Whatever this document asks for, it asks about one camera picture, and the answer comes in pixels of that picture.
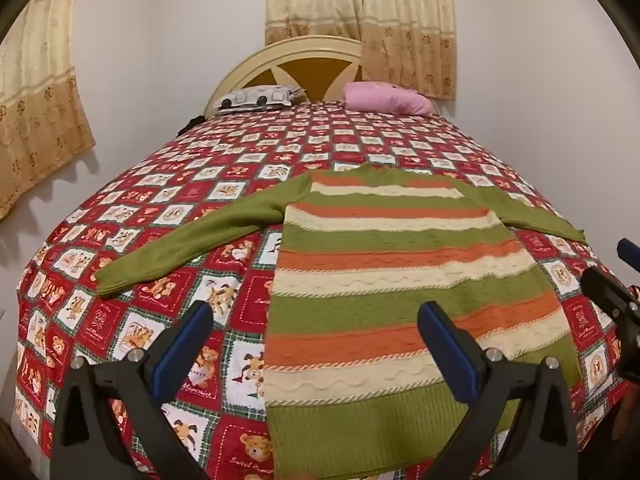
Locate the red teddy bear print bedspread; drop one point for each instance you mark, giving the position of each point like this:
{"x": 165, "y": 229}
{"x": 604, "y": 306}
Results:
{"x": 210, "y": 170}

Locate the small dark object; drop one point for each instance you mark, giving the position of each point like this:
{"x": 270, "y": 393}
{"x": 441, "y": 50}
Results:
{"x": 192, "y": 124}

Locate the cream and brown bed headboard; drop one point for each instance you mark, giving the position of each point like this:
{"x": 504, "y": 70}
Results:
{"x": 300, "y": 67}

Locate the white black patterned pillow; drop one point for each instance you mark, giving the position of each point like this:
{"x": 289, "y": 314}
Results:
{"x": 257, "y": 97}

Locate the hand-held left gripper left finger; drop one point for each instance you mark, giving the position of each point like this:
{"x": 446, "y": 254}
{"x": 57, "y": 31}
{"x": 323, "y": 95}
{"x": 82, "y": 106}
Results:
{"x": 186, "y": 345}

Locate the beige floral curtain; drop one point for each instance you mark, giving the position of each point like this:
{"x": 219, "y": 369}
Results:
{"x": 410, "y": 30}
{"x": 35, "y": 110}
{"x": 312, "y": 0}

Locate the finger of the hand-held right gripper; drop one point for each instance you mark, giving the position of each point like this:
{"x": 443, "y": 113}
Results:
{"x": 629, "y": 251}
{"x": 607, "y": 292}

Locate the green orange cream striped sweater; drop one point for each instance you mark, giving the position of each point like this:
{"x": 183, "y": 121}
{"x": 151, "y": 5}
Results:
{"x": 380, "y": 260}

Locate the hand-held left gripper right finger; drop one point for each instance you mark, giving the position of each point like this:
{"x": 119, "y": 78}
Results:
{"x": 446, "y": 347}

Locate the pink pillow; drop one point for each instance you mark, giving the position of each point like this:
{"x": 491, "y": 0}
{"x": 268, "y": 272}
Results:
{"x": 387, "y": 97}

